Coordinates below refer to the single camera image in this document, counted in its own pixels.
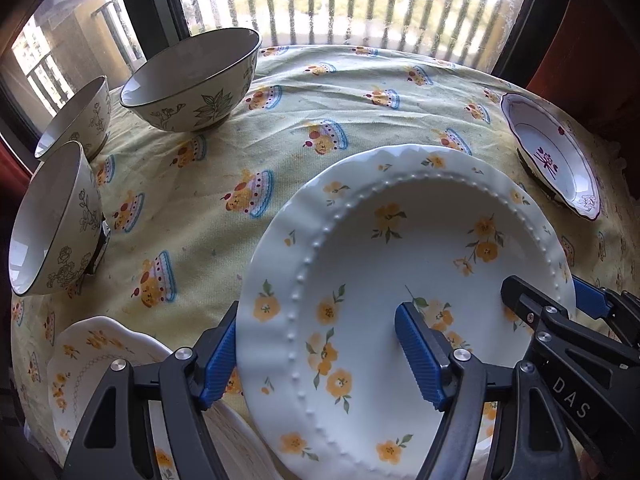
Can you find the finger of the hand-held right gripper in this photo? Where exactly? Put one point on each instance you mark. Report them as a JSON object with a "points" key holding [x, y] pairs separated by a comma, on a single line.
{"points": [[590, 300], [522, 300]]}

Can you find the small red patterned plate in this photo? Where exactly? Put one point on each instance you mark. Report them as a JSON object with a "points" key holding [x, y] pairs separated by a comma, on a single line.
{"points": [[555, 150]]}

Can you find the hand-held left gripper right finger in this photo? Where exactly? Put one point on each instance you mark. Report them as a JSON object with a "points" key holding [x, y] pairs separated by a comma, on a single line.
{"points": [[419, 360]]}

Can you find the dark window frame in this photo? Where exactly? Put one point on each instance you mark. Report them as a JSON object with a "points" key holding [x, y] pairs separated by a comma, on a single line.
{"points": [[150, 0]]}

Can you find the large leaf patterned bowl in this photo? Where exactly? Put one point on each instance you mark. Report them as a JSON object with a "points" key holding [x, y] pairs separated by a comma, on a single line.
{"points": [[200, 80]]}

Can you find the balcony railing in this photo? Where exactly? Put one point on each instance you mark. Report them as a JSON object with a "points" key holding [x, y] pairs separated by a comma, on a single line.
{"points": [[373, 10]]}

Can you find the scalloped yellow floral plate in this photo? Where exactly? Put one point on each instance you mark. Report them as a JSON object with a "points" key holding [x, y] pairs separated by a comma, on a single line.
{"points": [[90, 355]]}

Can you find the yellow printed tablecloth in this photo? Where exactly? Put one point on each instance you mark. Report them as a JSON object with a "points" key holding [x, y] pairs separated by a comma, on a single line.
{"points": [[320, 100]]}

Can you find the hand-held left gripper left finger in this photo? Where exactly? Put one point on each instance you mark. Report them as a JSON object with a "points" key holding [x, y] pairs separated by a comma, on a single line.
{"points": [[218, 360]]}

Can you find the red-brown wooden panel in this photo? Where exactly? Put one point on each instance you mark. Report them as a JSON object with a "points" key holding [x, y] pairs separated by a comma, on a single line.
{"points": [[600, 60]]}

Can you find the small floral bowl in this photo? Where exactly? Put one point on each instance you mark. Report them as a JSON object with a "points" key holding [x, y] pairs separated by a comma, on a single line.
{"points": [[50, 220], [80, 115]]}

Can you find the large yellow floral plate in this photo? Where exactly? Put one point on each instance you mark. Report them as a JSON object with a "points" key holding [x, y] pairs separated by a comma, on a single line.
{"points": [[380, 270]]}

